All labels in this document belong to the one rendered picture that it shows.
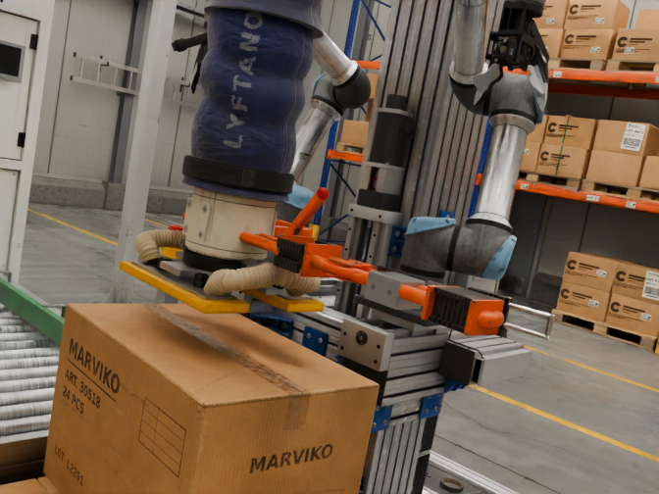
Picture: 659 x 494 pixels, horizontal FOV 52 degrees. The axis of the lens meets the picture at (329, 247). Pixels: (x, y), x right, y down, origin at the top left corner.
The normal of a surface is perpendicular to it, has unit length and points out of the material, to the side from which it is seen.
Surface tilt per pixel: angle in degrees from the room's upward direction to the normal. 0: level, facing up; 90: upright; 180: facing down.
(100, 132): 90
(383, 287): 90
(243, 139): 79
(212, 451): 90
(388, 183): 90
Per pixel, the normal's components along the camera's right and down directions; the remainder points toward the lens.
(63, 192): 0.73, 0.21
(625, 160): -0.61, -0.04
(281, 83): 0.54, -0.18
